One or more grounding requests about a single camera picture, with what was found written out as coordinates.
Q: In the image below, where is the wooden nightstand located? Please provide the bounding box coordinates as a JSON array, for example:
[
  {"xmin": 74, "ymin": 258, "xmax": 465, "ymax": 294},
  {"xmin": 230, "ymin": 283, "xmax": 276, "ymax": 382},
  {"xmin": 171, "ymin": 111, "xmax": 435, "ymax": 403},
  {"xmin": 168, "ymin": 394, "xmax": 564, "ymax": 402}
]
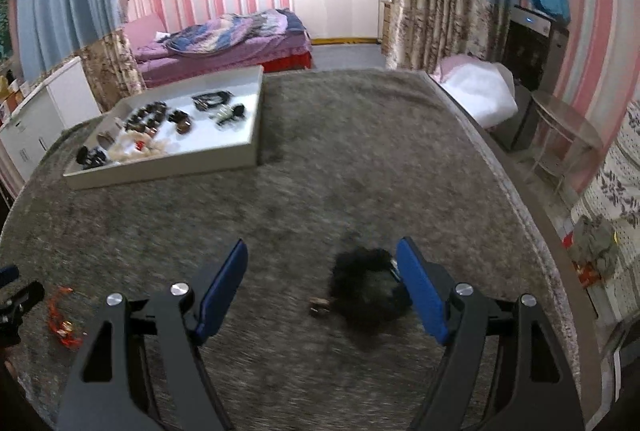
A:
[{"xmin": 379, "ymin": 0, "xmax": 396, "ymax": 45}]

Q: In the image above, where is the pale jade pendant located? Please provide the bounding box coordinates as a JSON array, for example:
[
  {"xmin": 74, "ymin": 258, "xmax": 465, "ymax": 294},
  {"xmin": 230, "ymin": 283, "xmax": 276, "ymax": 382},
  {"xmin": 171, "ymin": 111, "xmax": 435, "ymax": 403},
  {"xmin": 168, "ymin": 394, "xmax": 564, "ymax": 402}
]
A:
[{"xmin": 214, "ymin": 103, "xmax": 246, "ymax": 128}]

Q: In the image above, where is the black fuzzy scrunchie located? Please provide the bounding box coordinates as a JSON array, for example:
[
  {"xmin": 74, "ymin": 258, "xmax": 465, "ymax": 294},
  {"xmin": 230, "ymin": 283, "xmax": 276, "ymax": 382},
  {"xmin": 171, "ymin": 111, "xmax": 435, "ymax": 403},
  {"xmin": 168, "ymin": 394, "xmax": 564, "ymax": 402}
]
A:
[{"xmin": 327, "ymin": 246, "xmax": 412, "ymax": 353}]

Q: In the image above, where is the striped purple quilt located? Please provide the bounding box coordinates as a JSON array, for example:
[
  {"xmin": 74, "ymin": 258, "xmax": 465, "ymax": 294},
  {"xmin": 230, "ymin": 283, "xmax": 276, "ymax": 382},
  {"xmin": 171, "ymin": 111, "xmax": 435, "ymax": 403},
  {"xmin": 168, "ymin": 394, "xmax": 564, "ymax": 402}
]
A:
[{"xmin": 165, "ymin": 9, "xmax": 307, "ymax": 57}]

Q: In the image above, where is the grey green cloth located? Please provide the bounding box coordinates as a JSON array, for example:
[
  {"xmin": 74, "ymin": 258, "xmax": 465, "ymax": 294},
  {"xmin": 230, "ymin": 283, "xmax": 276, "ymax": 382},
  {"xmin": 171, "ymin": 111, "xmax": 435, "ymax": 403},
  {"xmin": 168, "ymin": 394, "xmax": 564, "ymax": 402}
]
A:
[{"xmin": 570, "ymin": 216, "xmax": 619, "ymax": 270}]

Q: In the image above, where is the white low cabinet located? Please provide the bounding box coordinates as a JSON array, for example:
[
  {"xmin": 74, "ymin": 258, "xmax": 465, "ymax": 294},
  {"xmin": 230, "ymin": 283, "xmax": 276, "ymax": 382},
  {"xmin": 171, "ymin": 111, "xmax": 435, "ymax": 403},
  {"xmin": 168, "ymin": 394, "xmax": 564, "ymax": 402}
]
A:
[{"xmin": 0, "ymin": 56, "xmax": 104, "ymax": 182}]

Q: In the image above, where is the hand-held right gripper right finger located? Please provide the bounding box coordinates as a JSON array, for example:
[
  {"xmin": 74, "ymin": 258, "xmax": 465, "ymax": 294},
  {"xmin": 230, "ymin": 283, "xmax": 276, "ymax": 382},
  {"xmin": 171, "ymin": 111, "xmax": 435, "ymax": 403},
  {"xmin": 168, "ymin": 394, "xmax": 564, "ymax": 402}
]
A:
[{"xmin": 395, "ymin": 236, "xmax": 586, "ymax": 431}]

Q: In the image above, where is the red packet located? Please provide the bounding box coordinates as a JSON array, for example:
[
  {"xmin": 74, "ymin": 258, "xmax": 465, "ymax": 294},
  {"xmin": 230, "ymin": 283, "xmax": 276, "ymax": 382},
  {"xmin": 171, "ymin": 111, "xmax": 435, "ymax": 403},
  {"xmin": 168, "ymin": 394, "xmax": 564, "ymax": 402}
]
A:
[{"xmin": 562, "ymin": 233, "xmax": 602, "ymax": 286}]

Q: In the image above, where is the dark hair clip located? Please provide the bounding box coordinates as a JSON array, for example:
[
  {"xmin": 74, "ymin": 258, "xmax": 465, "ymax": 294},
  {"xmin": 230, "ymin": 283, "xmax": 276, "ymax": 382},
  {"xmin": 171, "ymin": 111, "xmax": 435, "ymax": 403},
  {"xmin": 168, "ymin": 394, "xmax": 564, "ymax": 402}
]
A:
[{"xmin": 75, "ymin": 146, "xmax": 109, "ymax": 170}]

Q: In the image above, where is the dark wooden bead bracelet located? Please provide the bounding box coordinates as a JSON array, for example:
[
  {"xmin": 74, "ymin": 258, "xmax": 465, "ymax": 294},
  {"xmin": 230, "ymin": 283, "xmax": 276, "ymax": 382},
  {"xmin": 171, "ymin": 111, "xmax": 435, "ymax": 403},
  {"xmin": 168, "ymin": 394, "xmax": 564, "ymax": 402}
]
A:
[{"xmin": 121, "ymin": 101, "xmax": 168, "ymax": 135}]

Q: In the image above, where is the floral sofa cover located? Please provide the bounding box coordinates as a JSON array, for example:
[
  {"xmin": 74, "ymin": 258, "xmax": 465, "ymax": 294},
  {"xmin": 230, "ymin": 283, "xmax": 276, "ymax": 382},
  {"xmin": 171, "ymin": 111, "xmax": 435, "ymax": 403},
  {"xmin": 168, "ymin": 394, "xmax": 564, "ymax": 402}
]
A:
[{"xmin": 570, "ymin": 100, "xmax": 640, "ymax": 328}]

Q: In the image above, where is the pink headboard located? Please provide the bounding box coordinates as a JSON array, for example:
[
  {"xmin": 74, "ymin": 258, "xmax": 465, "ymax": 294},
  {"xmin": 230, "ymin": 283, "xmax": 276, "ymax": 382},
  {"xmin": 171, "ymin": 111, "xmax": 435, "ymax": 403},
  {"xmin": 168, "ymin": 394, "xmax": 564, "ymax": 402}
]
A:
[{"xmin": 122, "ymin": 13, "xmax": 166, "ymax": 46}]

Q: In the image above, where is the round glass side table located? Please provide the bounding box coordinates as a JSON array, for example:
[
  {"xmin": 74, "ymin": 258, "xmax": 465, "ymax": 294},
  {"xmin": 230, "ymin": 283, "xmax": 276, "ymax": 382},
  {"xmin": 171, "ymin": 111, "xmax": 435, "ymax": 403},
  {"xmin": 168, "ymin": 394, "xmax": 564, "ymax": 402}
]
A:
[{"xmin": 529, "ymin": 90, "xmax": 606, "ymax": 197}]

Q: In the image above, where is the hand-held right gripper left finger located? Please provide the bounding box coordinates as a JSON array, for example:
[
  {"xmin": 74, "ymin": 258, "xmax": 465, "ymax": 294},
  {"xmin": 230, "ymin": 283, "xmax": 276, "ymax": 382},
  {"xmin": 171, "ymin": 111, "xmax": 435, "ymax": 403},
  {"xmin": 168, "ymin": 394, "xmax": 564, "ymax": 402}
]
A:
[{"xmin": 59, "ymin": 238, "xmax": 249, "ymax": 431}]

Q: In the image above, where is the black leather cord bracelet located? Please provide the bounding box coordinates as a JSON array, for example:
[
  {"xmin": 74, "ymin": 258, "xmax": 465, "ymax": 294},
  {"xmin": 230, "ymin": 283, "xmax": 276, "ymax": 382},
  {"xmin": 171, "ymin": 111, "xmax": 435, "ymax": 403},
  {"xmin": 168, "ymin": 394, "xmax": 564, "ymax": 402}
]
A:
[{"xmin": 192, "ymin": 90, "xmax": 234, "ymax": 112}]

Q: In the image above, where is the white and pink cover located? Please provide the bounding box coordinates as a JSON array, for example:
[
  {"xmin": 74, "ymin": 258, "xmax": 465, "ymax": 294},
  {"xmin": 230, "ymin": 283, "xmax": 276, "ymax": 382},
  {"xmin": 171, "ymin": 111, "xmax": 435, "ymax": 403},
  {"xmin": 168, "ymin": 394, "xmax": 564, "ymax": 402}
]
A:
[{"xmin": 432, "ymin": 54, "xmax": 519, "ymax": 130}]

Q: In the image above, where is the cream bead bracelet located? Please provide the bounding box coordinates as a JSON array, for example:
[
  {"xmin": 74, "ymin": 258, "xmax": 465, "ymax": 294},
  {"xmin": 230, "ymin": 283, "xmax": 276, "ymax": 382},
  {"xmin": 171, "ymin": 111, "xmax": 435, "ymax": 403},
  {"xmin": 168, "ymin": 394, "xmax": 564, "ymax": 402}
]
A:
[{"xmin": 108, "ymin": 134, "xmax": 171, "ymax": 162}]

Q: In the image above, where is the purple bed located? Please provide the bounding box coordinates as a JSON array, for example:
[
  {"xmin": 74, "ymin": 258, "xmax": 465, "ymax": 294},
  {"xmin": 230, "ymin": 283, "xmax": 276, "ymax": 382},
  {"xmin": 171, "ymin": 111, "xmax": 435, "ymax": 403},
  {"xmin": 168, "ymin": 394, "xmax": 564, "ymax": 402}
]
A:
[{"xmin": 122, "ymin": 8, "xmax": 314, "ymax": 88}]

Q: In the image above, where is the white shallow tray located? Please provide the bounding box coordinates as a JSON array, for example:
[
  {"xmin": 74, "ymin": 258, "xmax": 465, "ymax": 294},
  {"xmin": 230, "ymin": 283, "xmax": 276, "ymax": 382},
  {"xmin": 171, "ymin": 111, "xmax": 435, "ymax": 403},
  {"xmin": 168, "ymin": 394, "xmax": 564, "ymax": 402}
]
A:
[{"xmin": 63, "ymin": 64, "xmax": 265, "ymax": 191}]

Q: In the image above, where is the black standing appliance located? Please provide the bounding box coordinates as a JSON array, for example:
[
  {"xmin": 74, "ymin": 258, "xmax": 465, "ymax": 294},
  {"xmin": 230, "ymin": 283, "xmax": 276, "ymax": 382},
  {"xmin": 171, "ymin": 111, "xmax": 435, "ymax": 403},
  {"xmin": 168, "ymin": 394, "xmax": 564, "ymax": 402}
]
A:
[{"xmin": 502, "ymin": 5, "xmax": 570, "ymax": 92}]

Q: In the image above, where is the red string charm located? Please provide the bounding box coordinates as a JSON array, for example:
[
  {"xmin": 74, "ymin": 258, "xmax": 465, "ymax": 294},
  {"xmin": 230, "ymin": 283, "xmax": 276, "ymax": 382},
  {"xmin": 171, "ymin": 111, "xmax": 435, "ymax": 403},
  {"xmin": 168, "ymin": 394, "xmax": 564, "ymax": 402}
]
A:
[{"xmin": 46, "ymin": 286, "xmax": 87, "ymax": 350}]

